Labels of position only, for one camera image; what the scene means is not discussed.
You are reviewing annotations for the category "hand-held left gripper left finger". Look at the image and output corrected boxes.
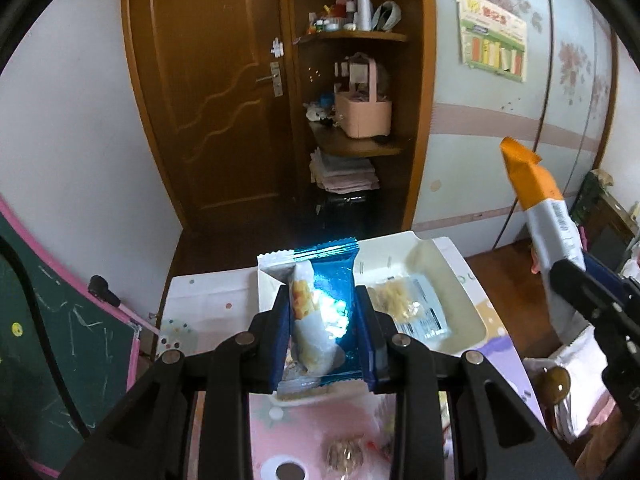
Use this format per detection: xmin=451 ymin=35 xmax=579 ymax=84
xmin=55 ymin=282 xmax=292 ymax=480

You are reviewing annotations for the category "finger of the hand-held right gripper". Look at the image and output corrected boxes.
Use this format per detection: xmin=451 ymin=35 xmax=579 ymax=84
xmin=582 ymin=251 xmax=640 ymax=302
xmin=548 ymin=259 xmax=626 ymax=331

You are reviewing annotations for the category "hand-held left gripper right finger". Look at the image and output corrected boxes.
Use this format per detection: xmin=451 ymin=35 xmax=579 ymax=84
xmin=354 ymin=285 xmax=581 ymax=480

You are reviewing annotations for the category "clear rice cracker packet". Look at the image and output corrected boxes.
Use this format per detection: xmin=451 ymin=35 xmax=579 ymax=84
xmin=360 ymin=275 xmax=447 ymax=343

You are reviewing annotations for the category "blue foil wafer packet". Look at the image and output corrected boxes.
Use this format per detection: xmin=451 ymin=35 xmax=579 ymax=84
xmin=256 ymin=237 xmax=362 ymax=401

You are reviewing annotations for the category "orange and white snack packet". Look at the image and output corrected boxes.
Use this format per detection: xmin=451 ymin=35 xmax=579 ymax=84
xmin=500 ymin=136 xmax=591 ymax=346

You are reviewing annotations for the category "white plastic bin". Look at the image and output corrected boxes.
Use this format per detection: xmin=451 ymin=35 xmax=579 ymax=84
xmin=256 ymin=231 xmax=488 ymax=405

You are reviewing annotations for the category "small brown candy packet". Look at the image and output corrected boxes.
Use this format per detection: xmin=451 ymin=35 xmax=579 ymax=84
xmin=326 ymin=435 xmax=368 ymax=471

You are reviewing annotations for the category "white bedding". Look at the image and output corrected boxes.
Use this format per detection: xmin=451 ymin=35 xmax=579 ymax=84
xmin=524 ymin=327 xmax=616 ymax=443

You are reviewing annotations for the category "brown round knob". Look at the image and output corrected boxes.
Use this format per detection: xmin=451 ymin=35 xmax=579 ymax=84
xmin=537 ymin=365 xmax=572 ymax=406

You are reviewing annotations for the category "dark green bag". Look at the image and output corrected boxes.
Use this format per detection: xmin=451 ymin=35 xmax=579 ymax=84
xmin=570 ymin=169 xmax=618 ymax=228

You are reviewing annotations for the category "cartoon printed tablecloth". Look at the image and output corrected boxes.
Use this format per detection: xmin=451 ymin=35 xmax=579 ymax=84
xmin=157 ymin=237 xmax=546 ymax=480

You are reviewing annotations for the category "stack of folded cloths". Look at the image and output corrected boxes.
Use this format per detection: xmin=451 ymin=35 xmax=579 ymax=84
xmin=309 ymin=146 xmax=381 ymax=195

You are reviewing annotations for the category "floral sliding wardrobe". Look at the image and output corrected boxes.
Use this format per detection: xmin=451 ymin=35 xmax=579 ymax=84
xmin=410 ymin=0 xmax=640 ymax=256

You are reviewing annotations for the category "pink basket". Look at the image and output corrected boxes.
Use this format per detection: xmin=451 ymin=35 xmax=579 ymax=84
xmin=334 ymin=55 xmax=393 ymax=139

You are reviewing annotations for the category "small figurines group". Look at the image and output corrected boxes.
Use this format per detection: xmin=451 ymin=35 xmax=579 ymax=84
xmin=304 ymin=92 xmax=346 ymax=128

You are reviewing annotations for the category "wooden corner shelf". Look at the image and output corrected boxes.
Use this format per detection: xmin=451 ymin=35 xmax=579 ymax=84
xmin=277 ymin=0 xmax=436 ymax=241

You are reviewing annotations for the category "wooden door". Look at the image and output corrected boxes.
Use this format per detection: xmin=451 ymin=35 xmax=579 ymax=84
xmin=120 ymin=0 xmax=296 ymax=233

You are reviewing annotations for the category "bottles and jars group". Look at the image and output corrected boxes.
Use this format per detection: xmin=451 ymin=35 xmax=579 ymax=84
xmin=307 ymin=0 xmax=403 ymax=35

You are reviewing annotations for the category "black cable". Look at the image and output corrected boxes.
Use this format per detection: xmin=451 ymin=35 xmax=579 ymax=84
xmin=0 ymin=234 xmax=98 ymax=433

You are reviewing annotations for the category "green chalkboard with pink frame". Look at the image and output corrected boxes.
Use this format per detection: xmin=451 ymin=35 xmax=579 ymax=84
xmin=0 ymin=195 xmax=138 ymax=478

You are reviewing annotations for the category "wall poster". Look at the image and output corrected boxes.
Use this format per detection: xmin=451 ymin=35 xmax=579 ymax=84
xmin=454 ymin=0 xmax=529 ymax=83

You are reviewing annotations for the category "metal door handle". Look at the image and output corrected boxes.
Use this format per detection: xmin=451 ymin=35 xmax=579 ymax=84
xmin=255 ymin=60 xmax=283 ymax=97

